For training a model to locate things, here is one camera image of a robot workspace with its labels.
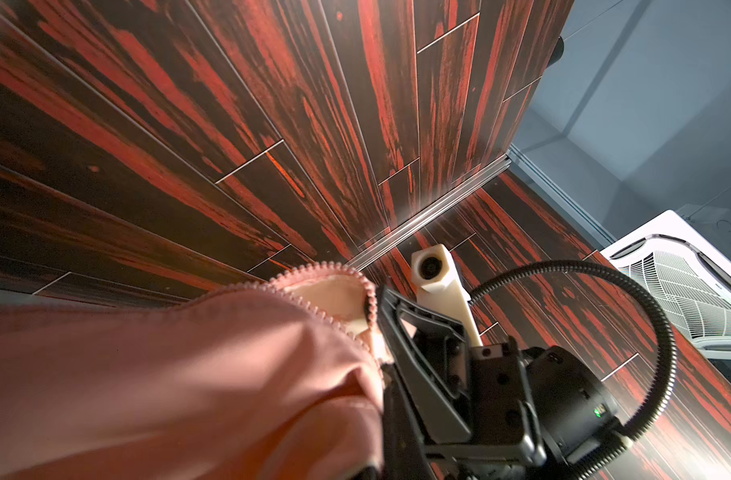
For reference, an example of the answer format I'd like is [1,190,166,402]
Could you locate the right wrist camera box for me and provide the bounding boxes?
[411,244,483,347]

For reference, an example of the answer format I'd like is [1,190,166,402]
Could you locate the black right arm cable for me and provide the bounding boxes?
[468,259,677,480]

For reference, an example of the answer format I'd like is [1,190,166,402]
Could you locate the aluminium frame rail right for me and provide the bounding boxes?
[347,154,511,271]

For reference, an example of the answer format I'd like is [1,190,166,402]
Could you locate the white ceiling air conditioner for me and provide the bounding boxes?
[601,210,731,360]

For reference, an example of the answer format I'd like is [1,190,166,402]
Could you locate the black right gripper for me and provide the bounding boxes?
[377,287,619,479]

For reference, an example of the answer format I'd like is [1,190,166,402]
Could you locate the pink zip-up jacket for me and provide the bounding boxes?
[0,262,389,479]

